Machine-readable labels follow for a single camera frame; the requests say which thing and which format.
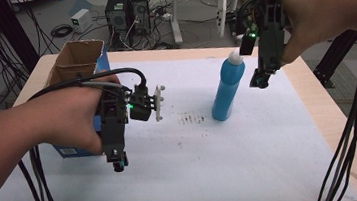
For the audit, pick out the black computer tower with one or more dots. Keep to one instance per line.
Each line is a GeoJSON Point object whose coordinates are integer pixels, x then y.
{"type": "Point", "coordinates": [117, 11]}
{"type": "Point", "coordinates": [140, 10]}

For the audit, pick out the white desk leg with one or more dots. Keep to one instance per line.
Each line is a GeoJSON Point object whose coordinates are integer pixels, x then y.
{"type": "Point", "coordinates": [225, 5]}
{"type": "Point", "coordinates": [174, 13]}

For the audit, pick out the black aluminium frame post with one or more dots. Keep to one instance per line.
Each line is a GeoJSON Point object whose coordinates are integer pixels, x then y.
{"type": "Point", "coordinates": [336, 57]}

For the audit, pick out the white power supply box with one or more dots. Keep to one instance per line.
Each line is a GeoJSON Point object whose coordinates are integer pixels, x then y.
{"type": "Point", "coordinates": [81, 20]}

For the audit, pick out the white foam mat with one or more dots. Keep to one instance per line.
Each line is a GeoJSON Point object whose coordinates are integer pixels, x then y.
{"type": "Point", "coordinates": [206, 158]}

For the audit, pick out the blue bottle with white cap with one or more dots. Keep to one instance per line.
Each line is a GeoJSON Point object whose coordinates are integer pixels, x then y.
{"type": "Point", "coordinates": [227, 85]}

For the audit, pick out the person's left hand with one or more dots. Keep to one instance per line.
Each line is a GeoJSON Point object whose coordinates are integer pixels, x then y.
{"type": "Point", "coordinates": [68, 118]}

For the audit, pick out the grey floor mat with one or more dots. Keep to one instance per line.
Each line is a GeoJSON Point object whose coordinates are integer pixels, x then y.
{"type": "Point", "coordinates": [353, 95]}

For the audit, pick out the person's right hand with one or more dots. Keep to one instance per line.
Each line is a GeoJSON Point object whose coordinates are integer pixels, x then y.
{"type": "Point", "coordinates": [312, 19]}

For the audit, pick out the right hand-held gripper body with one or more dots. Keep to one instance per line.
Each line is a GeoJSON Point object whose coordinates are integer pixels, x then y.
{"type": "Point", "coordinates": [270, 34]}

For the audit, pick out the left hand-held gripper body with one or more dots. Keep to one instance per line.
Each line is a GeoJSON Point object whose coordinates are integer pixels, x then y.
{"type": "Point", "coordinates": [113, 127]}

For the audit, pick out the blue cardboard box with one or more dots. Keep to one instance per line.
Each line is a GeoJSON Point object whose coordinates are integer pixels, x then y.
{"type": "Point", "coordinates": [77, 62]}

